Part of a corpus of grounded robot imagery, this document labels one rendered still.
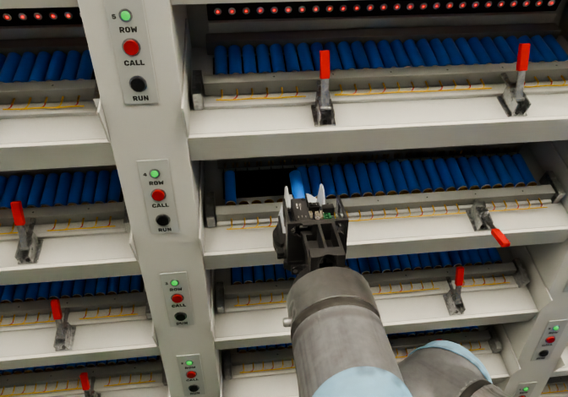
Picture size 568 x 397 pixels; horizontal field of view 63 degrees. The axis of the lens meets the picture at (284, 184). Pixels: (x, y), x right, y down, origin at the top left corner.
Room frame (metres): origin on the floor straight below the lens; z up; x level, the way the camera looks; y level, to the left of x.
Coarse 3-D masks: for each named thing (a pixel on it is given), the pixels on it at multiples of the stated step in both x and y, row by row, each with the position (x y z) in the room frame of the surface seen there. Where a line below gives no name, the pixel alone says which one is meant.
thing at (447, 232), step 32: (384, 160) 0.71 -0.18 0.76; (544, 160) 0.70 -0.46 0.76; (256, 224) 0.58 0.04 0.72; (352, 224) 0.58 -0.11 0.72; (384, 224) 0.58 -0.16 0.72; (416, 224) 0.59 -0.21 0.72; (448, 224) 0.59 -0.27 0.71; (512, 224) 0.59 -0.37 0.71; (544, 224) 0.59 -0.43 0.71; (224, 256) 0.53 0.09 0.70; (256, 256) 0.53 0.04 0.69; (352, 256) 0.56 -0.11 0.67
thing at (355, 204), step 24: (456, 192) 0.63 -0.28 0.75; (480, 192) 0.63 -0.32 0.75; (504, 192) 0.63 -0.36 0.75; (528, 192) 0.63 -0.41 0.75; (552, 192) 0.63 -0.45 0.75; (216, 216) 0.57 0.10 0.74; (240, 216) 0.57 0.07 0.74; (264, 216) 0.58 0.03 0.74; (360, 216) 0.59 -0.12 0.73; (408, 216) 0.59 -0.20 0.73
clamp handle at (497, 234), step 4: (484, 212) 0.58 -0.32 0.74; (484, 216) 0.58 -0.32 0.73; (484, 220) 0.57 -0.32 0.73; (488, 220) 0.57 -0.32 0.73; (488, 224) 0.56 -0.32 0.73; (492, 224) 0.56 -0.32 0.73; (492, 228) 0.55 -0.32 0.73; (496, 228) 0.55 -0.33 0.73; (492, 232) 0.54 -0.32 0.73; (496, 232) 0.54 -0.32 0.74; (500, 232) 0.54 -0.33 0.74; (496, 236) 0.53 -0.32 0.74; (500, 236) 0.53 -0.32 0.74; (504, 236) 0.53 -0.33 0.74; (496, 240) 0.53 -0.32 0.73; (500, 240) 0.52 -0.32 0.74; (504, 240) 0.52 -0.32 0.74; (508, 240) 0.52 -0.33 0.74; (500, 244) 0.52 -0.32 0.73; (504, 244) 0.51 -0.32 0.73; (508, 244) 0.51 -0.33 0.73
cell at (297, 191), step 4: (292, 172) 0.60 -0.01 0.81; (296, 172) 0.60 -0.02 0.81; (300, 172) 0.60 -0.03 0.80; (292, 176) 0.59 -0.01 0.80; (296, 176) 0.59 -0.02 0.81; (300, 176) 0.59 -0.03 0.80; (292, 180) 0.58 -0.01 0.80; (296, 180) 0.58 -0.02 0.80; (300, 180) 0.58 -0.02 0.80; (292, 184) 0.58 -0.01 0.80; (296, 184) 0.57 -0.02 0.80; (300, 184) 0.57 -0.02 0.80; (292, 188) 0.57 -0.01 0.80; (296, 188) 0.57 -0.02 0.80; (300, 188) 0.57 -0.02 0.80; (292, 192) 0.56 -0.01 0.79; (296, 192) 0.56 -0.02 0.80; (300, 192) 0.56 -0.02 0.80; (296, 196) 0.55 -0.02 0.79; (300, 196) 0.55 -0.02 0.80; (304, 196) 0.56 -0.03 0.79
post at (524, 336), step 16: (560, 32) 0.77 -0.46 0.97; (560, 144) 0.69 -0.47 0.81; (544, 256) 0.63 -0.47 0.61; (560, 256) 0.59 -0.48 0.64; (544, 272) 0.61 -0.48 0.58; (560, 272) 0.59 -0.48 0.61; (560, 288) 0.59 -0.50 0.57; (560, 304) 0.59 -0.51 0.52; (544, 320) 0.59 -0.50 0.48; (512, 336) 0.62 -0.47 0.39; (528, 336) 0.59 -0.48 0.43; (560, 336) 0.59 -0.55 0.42; (528, 352) 0.59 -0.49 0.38; (560, 352) 0.60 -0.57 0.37; (528, 368) 0.59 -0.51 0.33; (544, 368) 0.59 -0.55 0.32; (496, 384) 0.61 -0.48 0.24; (512, 384) 0.59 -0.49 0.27; (544, 384) 0.60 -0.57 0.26
